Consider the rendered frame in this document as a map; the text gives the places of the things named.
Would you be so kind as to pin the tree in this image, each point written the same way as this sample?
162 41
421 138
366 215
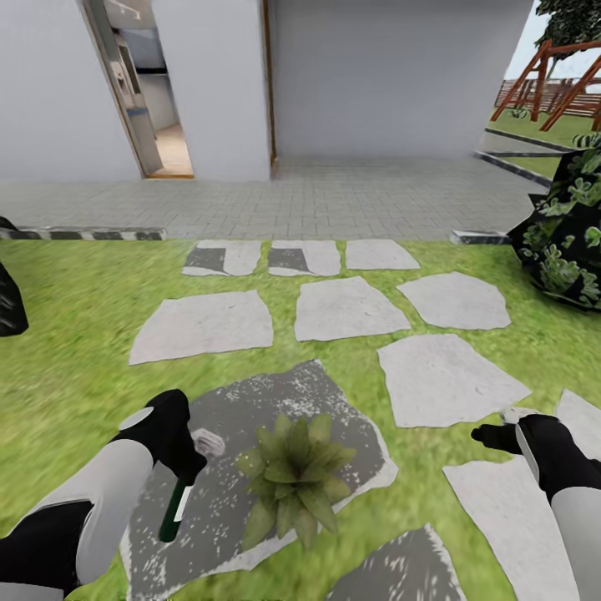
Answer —
573 22

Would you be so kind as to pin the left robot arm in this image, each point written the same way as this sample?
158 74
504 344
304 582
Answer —
70 538

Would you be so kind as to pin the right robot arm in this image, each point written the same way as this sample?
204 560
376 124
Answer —
572 484

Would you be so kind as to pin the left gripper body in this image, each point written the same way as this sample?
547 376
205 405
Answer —
184 460

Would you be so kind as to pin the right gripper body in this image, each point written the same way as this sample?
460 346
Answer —
498 437

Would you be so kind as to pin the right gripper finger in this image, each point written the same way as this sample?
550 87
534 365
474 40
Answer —
477 434

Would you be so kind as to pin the fixed window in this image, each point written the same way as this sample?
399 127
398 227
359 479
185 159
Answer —
128 41

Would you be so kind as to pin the insectifuge atomizer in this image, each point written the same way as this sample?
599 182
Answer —
175 512

